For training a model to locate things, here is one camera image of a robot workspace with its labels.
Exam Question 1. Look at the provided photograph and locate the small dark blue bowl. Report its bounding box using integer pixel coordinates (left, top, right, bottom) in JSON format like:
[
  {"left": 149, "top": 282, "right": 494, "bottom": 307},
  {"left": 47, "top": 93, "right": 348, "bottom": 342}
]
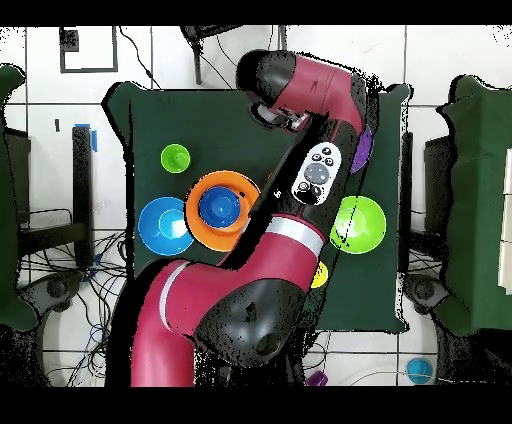
[{"left": 198, "top": 186, "right": 242, "bottom": 230}]

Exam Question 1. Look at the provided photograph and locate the large yellow-orange bowl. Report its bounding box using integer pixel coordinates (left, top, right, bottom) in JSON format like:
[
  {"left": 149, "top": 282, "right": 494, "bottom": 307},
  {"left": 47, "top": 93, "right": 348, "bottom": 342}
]
[{"left": 184, "top": 170, "right": 262, "bottom": 253}]

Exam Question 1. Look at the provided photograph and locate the purple bowl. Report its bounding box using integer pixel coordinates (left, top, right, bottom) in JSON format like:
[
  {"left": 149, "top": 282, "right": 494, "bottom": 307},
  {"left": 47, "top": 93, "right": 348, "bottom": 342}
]
[{"left": 350, "top": 125, "right": 375, "bottom": 175}]

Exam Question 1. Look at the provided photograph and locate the dark green tablecloth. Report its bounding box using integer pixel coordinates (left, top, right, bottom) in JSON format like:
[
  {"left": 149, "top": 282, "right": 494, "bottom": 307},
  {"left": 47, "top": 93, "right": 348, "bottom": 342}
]
[{"left": 101, "top": 81, "right": 413, "bottom": 335}]

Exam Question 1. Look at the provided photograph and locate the green bowl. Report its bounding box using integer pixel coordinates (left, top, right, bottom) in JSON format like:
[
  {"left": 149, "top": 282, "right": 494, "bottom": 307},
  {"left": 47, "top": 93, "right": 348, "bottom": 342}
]
[{"left": 329, "top": 195, "right": 388, "bottom": 255}]

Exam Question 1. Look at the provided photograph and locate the green cup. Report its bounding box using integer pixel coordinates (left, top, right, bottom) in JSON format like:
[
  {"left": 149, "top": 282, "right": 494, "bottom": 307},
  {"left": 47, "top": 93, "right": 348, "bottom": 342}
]
[{"left": 160, "top": 143, "right": 192, "bottom": 175}]

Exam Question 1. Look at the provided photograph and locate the yellow cup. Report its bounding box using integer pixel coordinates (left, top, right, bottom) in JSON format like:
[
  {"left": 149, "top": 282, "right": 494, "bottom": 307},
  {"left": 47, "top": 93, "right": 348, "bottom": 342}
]
[{"left": 310, "top": 260, "right": 330, "bottom": 289}]

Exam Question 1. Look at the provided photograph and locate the light blue bowl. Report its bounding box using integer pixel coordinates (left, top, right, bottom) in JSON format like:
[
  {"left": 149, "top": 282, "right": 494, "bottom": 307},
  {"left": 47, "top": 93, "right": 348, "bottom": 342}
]
[{"left": 137, "top": 196, "right": 196, "bottom": 257}]

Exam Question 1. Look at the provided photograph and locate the green cloth side table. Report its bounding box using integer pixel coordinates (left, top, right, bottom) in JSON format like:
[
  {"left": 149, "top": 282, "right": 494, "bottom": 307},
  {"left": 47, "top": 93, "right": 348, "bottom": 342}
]
[
  {"left": 0, "top": 65, "right": 39, "bottom": 331},
  {"left": 433, "top": 75, "right": 512, "bottom": 337}
]

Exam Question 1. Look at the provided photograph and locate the purple cup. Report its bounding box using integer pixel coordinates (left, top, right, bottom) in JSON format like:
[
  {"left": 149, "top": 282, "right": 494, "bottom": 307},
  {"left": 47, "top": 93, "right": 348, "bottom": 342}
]
[{"left": 305, "top": 369, "right": 329, "bottom": 388}]

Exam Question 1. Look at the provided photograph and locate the blue cup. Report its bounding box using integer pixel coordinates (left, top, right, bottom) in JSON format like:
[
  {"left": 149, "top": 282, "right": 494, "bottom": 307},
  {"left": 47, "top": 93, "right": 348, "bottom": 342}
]
[{"left": 405, "top": 357, "right": 434, "bottom": 385}]

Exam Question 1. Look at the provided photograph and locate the black table frame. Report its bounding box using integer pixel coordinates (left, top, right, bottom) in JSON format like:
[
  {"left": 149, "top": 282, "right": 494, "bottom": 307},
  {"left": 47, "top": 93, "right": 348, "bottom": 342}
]
[
  {"left": 399, "top": 131, "right": 453, "bottom": 273},
  {"left": 17, "top": 125, "right": 95, "bottom": 267}
]

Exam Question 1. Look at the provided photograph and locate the black floor cable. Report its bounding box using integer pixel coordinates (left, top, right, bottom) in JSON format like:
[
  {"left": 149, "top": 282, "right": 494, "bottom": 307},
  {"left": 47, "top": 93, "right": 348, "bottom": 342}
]
[{"left": 118, "top": 26, "right": 161, "bottom": 90}]

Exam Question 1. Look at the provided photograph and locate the black floor frame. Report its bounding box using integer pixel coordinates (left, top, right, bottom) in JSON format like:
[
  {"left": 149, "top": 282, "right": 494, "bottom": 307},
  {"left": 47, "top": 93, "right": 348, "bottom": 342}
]
[{"left": 58, "top": 26, "right": 119, "bottom": 74}]

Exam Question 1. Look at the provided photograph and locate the tangle of cables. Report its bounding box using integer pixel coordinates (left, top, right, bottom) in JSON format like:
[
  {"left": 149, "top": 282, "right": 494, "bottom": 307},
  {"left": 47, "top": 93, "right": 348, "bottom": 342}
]
[{"left": 19, "top": 229, "right": 129, "bottom": 385}]

